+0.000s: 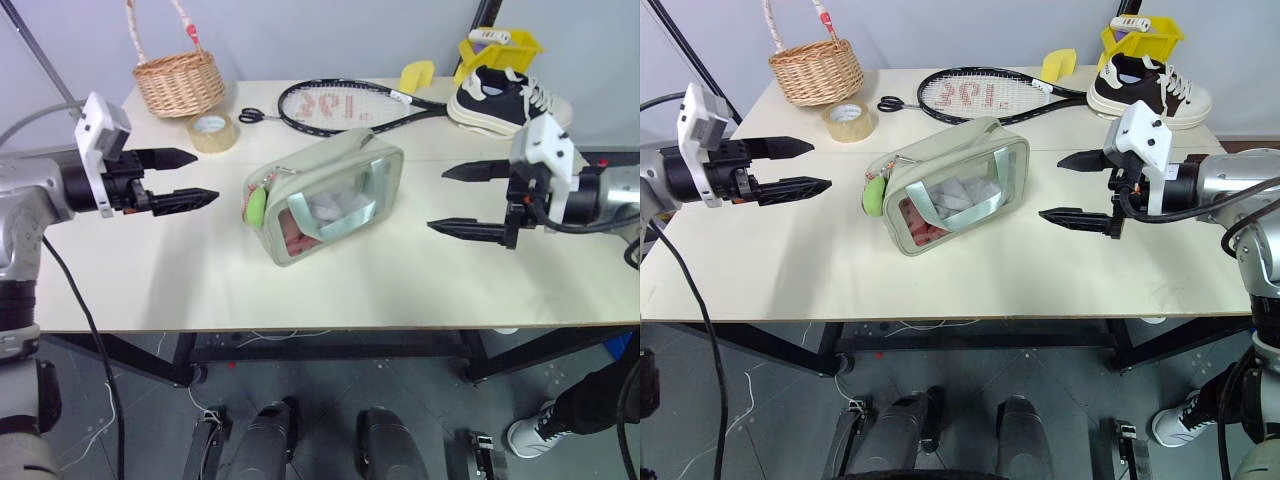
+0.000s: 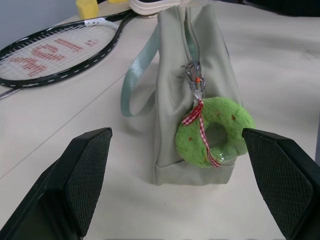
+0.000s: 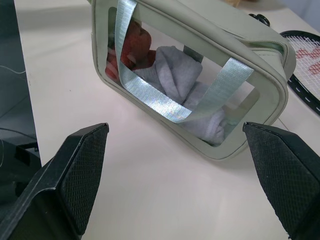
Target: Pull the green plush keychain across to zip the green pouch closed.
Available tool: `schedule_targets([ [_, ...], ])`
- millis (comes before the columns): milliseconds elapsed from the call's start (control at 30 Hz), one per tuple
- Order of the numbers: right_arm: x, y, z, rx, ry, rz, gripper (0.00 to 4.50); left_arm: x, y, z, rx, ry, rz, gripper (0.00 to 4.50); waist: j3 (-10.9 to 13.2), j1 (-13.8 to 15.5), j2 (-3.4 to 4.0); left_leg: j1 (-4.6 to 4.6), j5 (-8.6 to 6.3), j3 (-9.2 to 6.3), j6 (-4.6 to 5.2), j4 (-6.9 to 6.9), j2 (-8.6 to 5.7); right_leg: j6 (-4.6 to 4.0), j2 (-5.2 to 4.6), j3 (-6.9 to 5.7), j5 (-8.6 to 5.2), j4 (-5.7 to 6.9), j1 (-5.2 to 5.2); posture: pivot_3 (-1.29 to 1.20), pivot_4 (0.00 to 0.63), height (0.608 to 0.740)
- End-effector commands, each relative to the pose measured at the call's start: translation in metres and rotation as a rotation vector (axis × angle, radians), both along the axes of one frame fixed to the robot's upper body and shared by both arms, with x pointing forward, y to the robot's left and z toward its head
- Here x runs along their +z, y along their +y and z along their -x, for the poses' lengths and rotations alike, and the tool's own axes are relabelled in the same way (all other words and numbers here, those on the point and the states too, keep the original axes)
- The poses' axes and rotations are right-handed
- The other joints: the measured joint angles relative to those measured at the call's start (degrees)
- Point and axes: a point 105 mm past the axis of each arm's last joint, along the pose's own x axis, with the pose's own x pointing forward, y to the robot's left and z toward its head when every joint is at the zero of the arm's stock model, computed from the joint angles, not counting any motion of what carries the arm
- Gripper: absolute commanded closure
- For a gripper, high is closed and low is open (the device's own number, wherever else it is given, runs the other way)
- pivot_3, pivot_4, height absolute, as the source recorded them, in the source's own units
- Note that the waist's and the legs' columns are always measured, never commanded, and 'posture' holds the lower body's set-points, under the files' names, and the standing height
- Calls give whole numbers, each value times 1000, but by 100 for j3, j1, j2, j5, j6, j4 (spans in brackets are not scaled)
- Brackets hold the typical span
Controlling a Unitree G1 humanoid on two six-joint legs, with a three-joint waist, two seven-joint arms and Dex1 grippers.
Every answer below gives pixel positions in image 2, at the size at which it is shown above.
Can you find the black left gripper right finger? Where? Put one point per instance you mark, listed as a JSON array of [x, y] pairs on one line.
[[282, 180]]

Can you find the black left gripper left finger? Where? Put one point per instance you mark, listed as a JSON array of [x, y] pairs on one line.
[[75, 180]]

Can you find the white sneaker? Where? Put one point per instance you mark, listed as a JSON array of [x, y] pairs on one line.
[[156, 6]]

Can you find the pale green canvas bag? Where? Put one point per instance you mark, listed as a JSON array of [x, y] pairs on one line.
[[172, 110]]

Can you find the black tennis racket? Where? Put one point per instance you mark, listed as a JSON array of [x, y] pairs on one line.
[[50, 53]]

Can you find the yellow foam block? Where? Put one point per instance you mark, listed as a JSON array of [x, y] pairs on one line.
[[87, 8]]

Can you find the small yellow foam piece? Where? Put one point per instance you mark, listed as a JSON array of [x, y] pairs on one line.
[[117, 1]]

